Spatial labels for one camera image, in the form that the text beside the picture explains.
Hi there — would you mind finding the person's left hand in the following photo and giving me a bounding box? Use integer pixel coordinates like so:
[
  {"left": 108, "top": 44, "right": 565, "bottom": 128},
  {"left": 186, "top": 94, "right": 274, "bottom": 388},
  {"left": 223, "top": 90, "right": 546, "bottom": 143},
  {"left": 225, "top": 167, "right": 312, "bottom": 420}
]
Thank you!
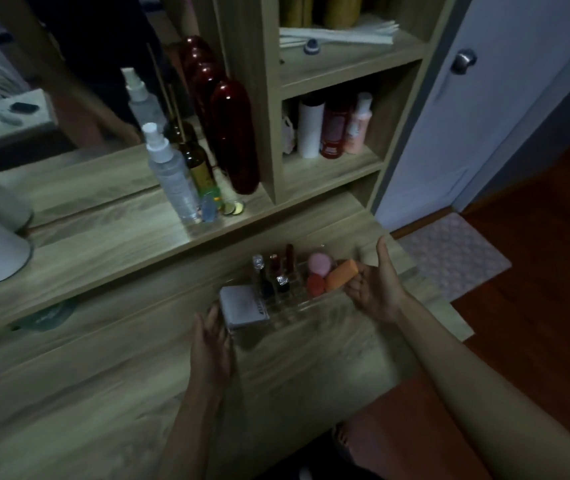
[{"left": 188, "top": 301, "right": 236, "bottom": 394}]

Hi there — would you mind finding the person's right hand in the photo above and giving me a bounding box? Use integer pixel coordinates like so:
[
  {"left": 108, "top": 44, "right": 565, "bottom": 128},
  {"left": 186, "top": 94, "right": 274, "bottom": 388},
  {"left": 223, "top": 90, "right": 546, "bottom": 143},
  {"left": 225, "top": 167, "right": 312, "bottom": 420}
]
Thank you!
[{"left": 344, "top": 236, "right": 409, "bottom": 324}]

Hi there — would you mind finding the clear acrylic makeup organizer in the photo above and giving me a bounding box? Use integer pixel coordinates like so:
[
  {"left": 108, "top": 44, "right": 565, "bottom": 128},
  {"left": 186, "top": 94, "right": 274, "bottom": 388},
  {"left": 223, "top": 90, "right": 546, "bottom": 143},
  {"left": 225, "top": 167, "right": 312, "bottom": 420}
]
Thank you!
[{"left": 219, "top": 244, "right": 362, "bottom": 336}]

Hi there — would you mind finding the person's right forearm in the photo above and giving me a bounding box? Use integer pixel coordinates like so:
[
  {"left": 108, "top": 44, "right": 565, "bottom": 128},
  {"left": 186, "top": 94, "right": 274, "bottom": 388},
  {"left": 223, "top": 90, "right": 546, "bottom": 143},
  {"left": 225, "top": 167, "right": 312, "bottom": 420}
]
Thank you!
[{"left": 394, "top": 294, "right": 570, "bottom": 480}]

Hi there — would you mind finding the person's left forearm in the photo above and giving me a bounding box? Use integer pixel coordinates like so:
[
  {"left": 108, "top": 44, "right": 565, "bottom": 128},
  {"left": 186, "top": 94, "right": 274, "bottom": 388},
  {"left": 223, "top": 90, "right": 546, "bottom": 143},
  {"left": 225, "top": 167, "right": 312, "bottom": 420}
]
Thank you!
[{"left": 156, "top": 387, "right": 227, "bottom": 480}]

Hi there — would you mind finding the white square compact case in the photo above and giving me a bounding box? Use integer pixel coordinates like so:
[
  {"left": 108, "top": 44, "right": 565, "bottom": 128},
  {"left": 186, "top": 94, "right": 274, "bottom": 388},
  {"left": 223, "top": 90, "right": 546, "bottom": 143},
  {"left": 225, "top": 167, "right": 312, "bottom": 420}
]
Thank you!
[{"left": 219, "top": 286, "right": 270, "bottom": 331}]

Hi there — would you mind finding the orange makeup sponge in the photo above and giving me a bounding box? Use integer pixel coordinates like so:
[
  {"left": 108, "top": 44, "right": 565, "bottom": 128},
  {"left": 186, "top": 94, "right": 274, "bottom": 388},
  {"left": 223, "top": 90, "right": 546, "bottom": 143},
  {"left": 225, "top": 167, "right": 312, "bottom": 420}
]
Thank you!
[{"left": 325, "top": 259, "right": 361, "bottom": 293}]

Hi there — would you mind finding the pink round makeup sponge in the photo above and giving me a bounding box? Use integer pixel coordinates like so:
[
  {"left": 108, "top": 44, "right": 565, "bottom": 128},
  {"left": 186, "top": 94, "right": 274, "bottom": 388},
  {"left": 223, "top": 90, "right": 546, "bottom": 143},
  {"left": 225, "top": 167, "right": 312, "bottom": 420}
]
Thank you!
[{"left": 307, "top": 252, "right": 335, "bottom": 278}]

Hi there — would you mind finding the clear-capped lipstick tube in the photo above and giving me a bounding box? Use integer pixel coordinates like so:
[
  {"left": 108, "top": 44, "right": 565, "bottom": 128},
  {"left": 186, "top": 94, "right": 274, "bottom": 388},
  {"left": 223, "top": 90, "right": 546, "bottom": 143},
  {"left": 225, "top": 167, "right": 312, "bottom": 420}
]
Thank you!
[{"left": 252, "top": 254, "right": 267, "bottom": 295}]

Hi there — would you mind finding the light patterned floor mat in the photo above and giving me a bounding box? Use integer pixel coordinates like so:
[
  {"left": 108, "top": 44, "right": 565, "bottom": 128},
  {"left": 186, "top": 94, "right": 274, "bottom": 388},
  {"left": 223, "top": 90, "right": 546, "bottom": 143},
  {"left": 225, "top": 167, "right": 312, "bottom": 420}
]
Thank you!
[{"left": 397, "top": 212, "right": 513, "bottom": 303}]

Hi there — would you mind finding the small blue bottle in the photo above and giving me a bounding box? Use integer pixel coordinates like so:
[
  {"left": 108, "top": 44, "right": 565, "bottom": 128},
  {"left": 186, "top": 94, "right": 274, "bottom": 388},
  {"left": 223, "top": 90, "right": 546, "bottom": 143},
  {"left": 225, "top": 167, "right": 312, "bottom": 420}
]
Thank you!
[{"left": 200, "top": 192, "right": 219, "bottom": 223}]

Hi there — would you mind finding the pink bottle with white cap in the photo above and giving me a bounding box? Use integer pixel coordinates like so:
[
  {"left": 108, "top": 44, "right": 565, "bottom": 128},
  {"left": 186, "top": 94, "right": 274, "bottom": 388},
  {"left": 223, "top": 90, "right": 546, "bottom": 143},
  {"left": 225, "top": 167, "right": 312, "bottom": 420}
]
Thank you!
[{"left": 343, "top": 92, "right": 374, "bottom": 156}]

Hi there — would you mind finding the red bottle with black cap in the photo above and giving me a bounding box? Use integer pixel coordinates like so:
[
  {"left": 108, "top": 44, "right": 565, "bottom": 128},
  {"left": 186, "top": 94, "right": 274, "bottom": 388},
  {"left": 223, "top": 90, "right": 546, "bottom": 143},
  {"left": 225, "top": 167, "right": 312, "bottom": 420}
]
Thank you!
[{"left": 319, "top": 95, "right": 354, "bottom": 160}]

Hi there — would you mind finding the white cylindrical bottle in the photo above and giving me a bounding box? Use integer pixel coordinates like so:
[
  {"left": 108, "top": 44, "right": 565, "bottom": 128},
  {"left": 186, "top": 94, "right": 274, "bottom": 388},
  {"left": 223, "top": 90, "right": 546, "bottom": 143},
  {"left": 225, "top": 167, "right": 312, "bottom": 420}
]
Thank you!
[{"left": 297, "top": 95, "right": 326, "bottom": 159}]

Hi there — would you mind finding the clear spray bottle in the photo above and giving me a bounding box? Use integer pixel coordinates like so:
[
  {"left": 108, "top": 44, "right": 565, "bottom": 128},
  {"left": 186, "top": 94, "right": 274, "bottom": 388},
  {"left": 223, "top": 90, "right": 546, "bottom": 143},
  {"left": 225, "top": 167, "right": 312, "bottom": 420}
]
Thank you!
[{"left": 142, "top": 123, "right": 204, "bottom": 226}]

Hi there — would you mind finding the small white pouch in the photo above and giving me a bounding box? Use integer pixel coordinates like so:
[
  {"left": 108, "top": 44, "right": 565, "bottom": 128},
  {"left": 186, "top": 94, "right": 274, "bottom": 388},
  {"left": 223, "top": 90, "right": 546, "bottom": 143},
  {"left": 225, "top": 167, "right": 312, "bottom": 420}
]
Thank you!
[{"left": 282, "top": 115, "right": 297, "bottom": 156}]

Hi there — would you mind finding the amber reed diffuser bottle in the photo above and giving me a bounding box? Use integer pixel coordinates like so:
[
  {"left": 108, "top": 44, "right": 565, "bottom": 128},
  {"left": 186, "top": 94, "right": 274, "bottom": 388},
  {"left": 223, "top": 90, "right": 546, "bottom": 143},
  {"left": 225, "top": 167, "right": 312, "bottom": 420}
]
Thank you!
[{"left": 166, "top": 85, "right": 219, "bottom": 199}]

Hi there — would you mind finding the tall dark red bottle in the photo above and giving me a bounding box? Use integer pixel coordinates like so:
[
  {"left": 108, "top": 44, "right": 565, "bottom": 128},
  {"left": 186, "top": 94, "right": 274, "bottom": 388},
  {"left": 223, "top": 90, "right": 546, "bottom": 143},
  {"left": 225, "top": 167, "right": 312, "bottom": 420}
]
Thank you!
[{"left": 208, "top": 79, "right": 261, "bottom": 196}]

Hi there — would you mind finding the white door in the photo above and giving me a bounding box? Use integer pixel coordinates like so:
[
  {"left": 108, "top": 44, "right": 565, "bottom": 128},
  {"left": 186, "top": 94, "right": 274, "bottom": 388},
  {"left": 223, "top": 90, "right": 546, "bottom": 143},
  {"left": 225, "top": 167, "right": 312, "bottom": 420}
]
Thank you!
[{"left": 374, "top": 0, "right": 570, "bottom": 233}]

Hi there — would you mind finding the wooden shelf unit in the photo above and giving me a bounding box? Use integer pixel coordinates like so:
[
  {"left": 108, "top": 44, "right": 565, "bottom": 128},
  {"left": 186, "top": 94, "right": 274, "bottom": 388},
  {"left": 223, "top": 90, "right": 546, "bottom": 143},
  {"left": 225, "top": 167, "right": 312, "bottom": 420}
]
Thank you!
[{"left": 212, "top": 0, "right": 462, "bottom": 208}]

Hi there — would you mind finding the silver door knob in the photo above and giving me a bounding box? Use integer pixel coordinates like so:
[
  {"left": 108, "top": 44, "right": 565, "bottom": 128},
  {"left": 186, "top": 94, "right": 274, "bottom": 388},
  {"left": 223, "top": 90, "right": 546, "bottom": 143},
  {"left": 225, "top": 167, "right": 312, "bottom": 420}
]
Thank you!
[{"left": 450, "top": 48, "right": 478, "bottom": 76}]

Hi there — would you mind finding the bundle of white sticks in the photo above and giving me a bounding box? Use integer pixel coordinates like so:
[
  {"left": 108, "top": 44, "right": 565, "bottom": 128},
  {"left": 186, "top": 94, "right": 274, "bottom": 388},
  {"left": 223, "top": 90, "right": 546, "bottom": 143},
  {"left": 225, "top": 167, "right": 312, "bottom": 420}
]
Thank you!
[{"left": 278, "top": 20, "right": 400, "bottom": 48}]

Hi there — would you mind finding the yellow bottle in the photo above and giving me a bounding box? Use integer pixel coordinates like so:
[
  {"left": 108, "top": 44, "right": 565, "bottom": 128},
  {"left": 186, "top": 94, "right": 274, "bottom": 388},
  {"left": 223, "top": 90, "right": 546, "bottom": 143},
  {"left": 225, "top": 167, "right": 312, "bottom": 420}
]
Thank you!
[
  {"left": 279, "top": 0, "right": 316, "bottom": 28},
  {"left": 322, "top": 0, "right": 364, "bottom": 30}
]

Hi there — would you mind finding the wall mirror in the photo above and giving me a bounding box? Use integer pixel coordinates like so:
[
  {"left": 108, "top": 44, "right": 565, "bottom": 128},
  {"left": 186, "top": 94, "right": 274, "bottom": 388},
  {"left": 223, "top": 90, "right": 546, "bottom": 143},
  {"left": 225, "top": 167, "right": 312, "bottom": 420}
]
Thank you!
[{"left": 0, "top": 0, "right": 227, "bottom": 176}]

